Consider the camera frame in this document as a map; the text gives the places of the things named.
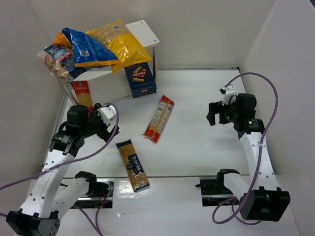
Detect yellow pasta bag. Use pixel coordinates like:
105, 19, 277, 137
86, 19, 151, 73

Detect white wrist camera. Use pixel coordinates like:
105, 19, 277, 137
220, 85, 238, 106
98, 105, 117, 125

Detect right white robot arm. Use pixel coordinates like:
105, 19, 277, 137
206, 93, 290, 222

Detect white two-tier shelf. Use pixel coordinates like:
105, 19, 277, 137
76, 20, 159, 104

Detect red spaghetti pack black label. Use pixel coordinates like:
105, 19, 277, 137
71, 81, 93, 112

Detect blue and orange pasta bag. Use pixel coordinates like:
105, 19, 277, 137
53, 28, 121, 67

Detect clear multicolour pasta bag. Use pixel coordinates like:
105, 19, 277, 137
37, 45, 90, 83

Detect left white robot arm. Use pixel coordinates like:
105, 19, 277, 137
5, 103, 119, 236

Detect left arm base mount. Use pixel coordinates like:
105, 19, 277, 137
74, 178, 114, 209

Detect dark blue spaghetti pack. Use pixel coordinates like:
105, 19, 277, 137
116, 140, 150, 193

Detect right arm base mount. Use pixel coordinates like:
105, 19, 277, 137
195, 176, 233, 207

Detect dark blue Barilla pasta box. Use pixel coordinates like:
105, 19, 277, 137
125, 62, 157, 98

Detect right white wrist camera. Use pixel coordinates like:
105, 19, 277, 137
220, 85, 238, 106

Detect red spaghetti pack white label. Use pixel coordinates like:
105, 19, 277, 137
143, 95, 174, 144

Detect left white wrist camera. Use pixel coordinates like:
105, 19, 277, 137
98, 105, 117, 125

